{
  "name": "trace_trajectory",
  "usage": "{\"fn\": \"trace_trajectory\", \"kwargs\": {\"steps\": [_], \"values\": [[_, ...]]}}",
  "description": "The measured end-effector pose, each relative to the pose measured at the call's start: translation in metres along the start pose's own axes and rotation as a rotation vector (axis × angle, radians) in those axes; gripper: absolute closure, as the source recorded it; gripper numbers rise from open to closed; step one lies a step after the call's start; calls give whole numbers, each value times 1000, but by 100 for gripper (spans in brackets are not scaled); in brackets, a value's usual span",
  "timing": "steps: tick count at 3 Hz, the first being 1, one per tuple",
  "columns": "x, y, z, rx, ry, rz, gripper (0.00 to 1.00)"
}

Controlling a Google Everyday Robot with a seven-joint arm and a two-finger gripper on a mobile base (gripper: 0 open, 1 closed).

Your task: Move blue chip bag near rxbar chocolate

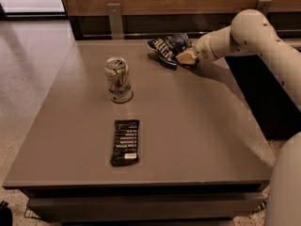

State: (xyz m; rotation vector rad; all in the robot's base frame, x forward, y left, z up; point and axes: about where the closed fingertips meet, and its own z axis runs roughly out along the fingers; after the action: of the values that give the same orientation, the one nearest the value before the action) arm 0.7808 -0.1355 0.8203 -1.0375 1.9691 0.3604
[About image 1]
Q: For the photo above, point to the blue chip bag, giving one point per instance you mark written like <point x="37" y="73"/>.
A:
<point x="167" y="48"/>

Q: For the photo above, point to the grey low table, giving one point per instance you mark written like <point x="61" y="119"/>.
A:
<point x="198" y="144"/>

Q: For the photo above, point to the wooden wall shelf panel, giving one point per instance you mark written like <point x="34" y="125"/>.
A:
<point x="146" y="18"/>

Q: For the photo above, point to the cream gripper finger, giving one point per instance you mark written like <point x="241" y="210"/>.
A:
<point x="187" y="57"/>

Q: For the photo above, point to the black object floor corner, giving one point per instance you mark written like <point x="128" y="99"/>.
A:
<point x="6" y="218"/>

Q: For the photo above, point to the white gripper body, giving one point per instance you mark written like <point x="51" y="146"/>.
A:
<point x="200" y="51"/>

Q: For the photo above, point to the left metal wall bracket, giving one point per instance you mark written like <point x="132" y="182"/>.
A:
<point x="115" y="20"/>

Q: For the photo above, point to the right metal wall bracket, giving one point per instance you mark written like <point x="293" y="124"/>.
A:
<point x="263" y="6"/>

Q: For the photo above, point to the white green soda can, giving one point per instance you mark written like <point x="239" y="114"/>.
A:
<point x="118" y="80"/>

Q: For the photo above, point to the black rxbar chocolate bar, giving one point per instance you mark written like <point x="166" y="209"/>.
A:
<point x="125" y="145"/>

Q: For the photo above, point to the striped black white rod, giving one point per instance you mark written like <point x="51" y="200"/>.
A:
<point x="262" y="206"/>

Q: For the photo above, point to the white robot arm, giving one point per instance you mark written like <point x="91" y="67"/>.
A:
<point x="250" y="32"/>

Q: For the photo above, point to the metal wall bracket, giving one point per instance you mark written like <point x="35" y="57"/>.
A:
<point x="115" y="20"/>
<point x="263" y="6"/>

